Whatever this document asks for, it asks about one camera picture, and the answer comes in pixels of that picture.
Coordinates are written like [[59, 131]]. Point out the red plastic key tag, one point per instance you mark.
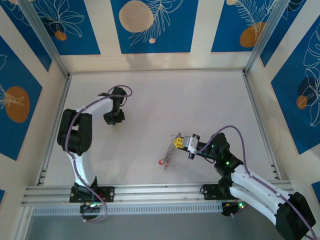
[[161, 162]]

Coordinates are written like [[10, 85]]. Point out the small silver key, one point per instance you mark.
[[166, 167]]

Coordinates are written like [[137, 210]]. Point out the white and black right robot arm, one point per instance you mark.
[[252, 190]]

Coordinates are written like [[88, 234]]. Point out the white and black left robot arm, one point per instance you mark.
[[81, 170]]

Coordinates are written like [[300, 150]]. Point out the black controller box with LED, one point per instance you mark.
[[228, 210], [86, 209]]

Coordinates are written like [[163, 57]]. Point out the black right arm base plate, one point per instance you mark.
[[210, 192]]

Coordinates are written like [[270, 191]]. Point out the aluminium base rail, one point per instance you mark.
[[160, 192]]

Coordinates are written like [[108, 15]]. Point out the aluminium side rail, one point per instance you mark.
[[60, 100], [255, 105]]

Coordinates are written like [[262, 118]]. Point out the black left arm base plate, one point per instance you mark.
[[107, 193]]

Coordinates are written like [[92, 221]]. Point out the aluminium frame post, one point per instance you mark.
[[270, 35], [42, 37]]

